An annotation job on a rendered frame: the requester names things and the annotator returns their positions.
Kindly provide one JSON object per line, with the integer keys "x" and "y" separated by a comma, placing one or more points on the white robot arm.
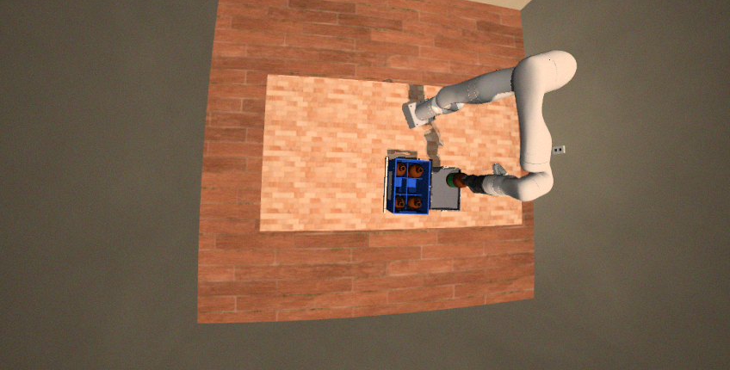
{"x": 534, "y": 75}

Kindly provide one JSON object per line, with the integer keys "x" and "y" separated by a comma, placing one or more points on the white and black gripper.
{"x": 483, "y": 184}

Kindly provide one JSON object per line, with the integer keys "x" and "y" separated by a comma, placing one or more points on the blue crate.
{"x": 414, "y": 186}

